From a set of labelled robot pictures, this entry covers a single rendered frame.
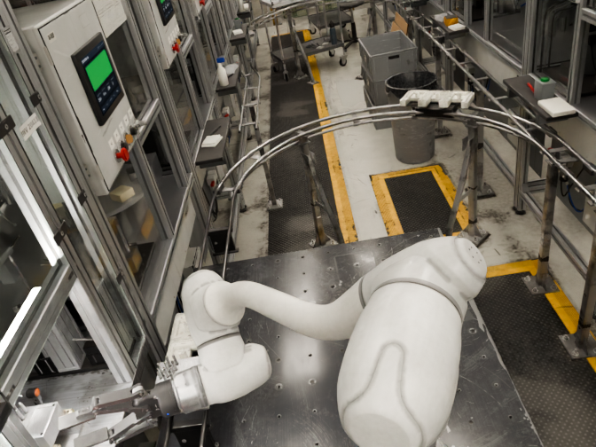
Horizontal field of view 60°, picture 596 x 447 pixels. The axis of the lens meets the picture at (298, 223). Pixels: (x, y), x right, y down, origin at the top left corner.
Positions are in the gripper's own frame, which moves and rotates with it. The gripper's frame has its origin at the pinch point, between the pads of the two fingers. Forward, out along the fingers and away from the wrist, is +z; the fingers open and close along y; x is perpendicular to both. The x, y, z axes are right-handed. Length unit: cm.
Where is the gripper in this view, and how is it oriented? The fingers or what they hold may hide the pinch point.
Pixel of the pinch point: (80, 430)
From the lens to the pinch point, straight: 124.1
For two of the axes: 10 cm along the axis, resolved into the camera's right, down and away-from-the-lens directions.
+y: -0.7, -7.6, -6.4
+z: -9.3, 2.9, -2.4
